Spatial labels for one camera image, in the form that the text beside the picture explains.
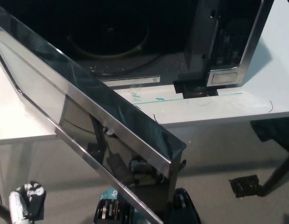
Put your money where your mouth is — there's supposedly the glass microwave turntable plate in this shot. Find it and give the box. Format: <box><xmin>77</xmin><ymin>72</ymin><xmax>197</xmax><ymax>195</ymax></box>
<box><xmin>66</xmin><ymin>21</ymin><xmax>151</xmax><ymax>59</ymax></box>

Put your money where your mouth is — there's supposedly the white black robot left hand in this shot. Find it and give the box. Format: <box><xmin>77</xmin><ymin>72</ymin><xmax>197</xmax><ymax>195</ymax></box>
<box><xmin>8</xmin><ymin>180</ymin><xmax>47</xmax><ymax>224</ymax></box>

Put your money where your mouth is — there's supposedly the black teal robot torso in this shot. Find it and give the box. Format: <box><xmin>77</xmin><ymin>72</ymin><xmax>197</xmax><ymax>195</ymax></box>
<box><xmin>94</xmin><ymin>186</ymin><xmax>201</xmax><ymax>224</ymax></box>

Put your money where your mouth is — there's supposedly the black metal table leg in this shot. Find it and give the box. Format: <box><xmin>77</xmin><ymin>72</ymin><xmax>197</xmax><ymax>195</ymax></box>
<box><xmin>258</xmin><ymin>139</ymin><xmax>289</xmax><ymax>197</ymax></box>

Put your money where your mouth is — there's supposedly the mirrored microwave door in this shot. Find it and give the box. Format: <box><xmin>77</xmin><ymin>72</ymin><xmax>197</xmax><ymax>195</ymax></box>
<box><xmin>0</xmin><ymin>0</ymin><xmax>188</xmax><ymax>224</ymax></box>

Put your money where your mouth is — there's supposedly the black stainless microwave body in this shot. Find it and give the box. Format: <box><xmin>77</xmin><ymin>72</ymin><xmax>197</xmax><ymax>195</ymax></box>
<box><xmin>8</xmin><ymin>0</ymin><xmax>275</xmax><ymax>98</ymax></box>

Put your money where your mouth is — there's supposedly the black floor socket box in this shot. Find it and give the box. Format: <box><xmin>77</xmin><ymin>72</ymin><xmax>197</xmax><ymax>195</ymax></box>
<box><xmin>229</xmin><ymin>175</ymin><xmax>262</xmax><ymax>199</ymax></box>

